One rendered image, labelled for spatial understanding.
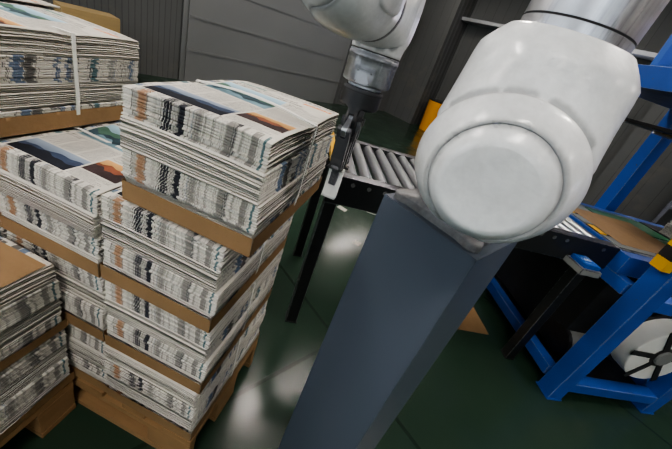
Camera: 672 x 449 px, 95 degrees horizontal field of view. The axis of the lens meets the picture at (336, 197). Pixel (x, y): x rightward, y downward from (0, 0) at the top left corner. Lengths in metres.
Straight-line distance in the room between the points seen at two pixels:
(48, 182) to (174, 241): 0.31
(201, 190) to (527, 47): 0.50
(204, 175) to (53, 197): 0.38
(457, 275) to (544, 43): 0.35
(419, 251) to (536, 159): 0.33
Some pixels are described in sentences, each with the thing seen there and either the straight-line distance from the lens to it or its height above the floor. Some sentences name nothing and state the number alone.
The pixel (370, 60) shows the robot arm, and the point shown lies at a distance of 0.56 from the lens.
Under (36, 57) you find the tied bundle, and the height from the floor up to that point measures 1.00.
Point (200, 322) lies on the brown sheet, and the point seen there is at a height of 0.63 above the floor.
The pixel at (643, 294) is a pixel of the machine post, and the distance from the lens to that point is 1.82.
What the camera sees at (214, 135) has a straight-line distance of 0.54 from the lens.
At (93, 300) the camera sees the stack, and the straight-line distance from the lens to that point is 1.00.
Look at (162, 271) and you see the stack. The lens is 0.74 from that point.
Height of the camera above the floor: 1.22
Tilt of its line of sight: 26 degrees down
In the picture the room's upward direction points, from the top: 19 degrees clockwise
